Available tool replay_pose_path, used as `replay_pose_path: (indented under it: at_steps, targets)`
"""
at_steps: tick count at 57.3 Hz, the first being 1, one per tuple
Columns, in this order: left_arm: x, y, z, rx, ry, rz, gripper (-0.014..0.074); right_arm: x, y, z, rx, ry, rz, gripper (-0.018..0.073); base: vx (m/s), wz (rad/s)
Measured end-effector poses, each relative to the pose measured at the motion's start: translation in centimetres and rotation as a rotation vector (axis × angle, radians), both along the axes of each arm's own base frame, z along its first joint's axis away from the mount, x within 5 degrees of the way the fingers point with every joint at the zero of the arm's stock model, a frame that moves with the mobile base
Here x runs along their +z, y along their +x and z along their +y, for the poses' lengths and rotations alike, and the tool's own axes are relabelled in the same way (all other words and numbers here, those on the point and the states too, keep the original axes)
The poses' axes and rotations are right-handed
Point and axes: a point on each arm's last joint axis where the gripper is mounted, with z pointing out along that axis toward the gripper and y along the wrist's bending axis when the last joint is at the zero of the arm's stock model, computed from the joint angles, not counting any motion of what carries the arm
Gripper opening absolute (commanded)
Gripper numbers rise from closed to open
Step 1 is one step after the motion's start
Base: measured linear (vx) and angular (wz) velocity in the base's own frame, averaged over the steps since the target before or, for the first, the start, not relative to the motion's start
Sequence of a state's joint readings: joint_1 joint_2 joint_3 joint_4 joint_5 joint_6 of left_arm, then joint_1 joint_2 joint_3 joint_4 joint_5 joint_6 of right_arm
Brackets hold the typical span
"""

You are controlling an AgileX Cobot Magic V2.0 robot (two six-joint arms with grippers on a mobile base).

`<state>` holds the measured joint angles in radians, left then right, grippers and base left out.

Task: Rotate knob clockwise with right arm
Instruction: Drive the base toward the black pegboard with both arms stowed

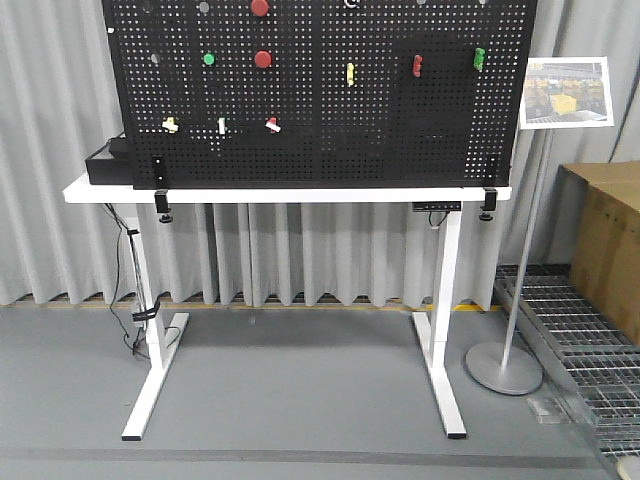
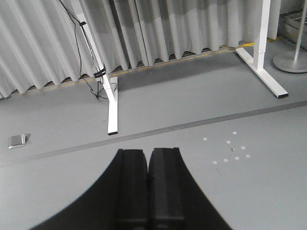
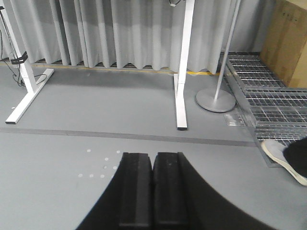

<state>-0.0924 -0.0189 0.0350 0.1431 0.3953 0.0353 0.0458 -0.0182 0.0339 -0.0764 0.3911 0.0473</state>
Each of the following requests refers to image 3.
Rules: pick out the metal floor grating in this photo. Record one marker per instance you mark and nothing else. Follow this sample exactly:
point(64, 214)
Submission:
point(270, 109)

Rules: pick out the white table leg centre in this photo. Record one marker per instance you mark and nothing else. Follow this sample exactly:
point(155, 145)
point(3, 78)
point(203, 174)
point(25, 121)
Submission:
point(180, 77)

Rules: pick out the grey round-base floor stand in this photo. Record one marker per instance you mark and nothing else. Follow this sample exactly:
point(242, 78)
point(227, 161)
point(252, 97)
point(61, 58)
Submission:
point(218, 100)

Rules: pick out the grey pleated curtain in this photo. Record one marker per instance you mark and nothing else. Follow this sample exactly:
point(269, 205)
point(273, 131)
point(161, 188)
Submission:
point(140, 32)

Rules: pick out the grey sneaker shoe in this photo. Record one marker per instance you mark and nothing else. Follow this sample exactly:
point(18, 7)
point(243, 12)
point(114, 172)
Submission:
point(274, 150)

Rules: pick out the brown cardboard box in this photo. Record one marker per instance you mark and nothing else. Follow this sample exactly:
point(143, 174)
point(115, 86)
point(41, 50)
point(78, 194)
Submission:
point(285, 48)

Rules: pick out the white table leg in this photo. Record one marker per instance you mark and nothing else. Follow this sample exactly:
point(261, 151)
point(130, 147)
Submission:
point(20, 60)
point(180, 77)

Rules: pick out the white table leg left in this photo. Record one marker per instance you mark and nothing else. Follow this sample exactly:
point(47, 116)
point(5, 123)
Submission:
point(20, 60)

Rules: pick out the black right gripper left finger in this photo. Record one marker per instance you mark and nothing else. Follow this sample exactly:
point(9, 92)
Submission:
point(126, 202)

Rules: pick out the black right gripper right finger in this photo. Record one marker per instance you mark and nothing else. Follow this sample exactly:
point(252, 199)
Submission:
point(183, 200)

